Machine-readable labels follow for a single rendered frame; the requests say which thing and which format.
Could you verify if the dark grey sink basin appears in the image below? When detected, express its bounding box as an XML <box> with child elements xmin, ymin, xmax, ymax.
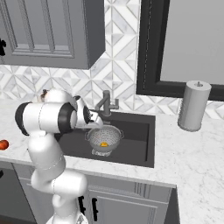
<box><xmin>54</xmin><ymin>109</ymin><xmax>157</xmax><ymax>169</ymax></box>

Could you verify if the black window frame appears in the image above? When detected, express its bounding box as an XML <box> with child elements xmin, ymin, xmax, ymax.
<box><xmin>136</xmin><ymin>0</ymin><xmax>224</xmax><ymax>102</ymax></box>

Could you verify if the red apple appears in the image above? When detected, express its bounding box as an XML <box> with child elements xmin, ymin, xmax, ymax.
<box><xmin>0</xmin><ymin>139</ymin><xmax>10</xmax><ymax>151</ymax></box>

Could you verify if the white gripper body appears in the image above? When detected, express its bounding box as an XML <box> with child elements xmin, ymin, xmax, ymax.
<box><xmin>86</xmin><ymin>111</ymin><xmax>105</xmax><ymax>131</ymax></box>

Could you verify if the grey wall cabinet door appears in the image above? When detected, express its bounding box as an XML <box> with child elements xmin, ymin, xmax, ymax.
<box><xmin>0</xmin><ymin>0</ymin><xmax>106</xmax><ymax>71</ymax></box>

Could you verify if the grey paper towel roll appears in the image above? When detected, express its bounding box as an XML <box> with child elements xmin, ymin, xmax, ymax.
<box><xmin>177</xmin><ymin>80</ymin><xmax>213</xmax><ymax>133</ymax></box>

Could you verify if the grey sink faucet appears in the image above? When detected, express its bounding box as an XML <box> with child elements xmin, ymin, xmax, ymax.
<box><xmin>94</xmin><ymin>89</ymin><xmax>120</xmax><ymax>117</ymax></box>

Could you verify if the grey metal colander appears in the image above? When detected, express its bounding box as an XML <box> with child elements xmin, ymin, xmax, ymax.
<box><xmin>84</xmin><ymin>124</ymin><xmax>125</xmax><ymax>158</ymax></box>

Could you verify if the black wall cabinet handle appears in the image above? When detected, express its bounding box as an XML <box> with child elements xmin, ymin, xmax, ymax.
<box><xmin>0</xmin><ymin>38</ymin><xmax>7</xmax><ymax>58</ymax></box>

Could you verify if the black base cabinet handle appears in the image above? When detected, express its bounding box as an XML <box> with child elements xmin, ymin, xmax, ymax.
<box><xmin>91</xmin><ymin>198</ymin><xmax>100</xmax><ymax>222</ymax></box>
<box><xmin>78</xmin><ymin>195</ymin><xmax>87</xmax><ymax>217</ymax></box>

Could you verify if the dark grey dishwasher front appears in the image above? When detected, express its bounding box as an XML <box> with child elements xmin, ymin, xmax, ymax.
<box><xmin>0</xmin><ymin>167</ymin><xmax>37</xmax><ymax>224</ymax></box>

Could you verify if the small brown white jar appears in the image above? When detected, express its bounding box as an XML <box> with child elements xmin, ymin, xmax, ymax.
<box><xmin>40</xmin><ymin>89</ymin><xmax>49</xmax><ymax>102</ymax></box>

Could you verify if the grey base cabinet door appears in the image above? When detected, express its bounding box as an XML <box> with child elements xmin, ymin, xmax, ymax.
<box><xmin>87</xmin><ymin>188</ymin><xmax>173</xmax><ymax>224</ymax></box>
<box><xmin>17</xmin><ymin>176</ymin><xmax>60</xmax><ymax>224</ymax></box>

